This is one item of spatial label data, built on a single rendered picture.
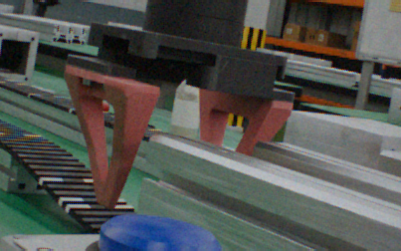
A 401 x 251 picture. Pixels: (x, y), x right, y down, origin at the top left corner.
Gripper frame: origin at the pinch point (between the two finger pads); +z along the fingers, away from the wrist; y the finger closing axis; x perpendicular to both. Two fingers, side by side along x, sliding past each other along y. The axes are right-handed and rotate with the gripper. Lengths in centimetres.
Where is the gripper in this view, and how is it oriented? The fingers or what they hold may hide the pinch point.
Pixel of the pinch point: (162, 193)
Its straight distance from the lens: 47.6
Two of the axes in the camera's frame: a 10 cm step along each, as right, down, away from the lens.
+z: -1.8, 9.8, 1.1
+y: 7.6, 0.7, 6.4
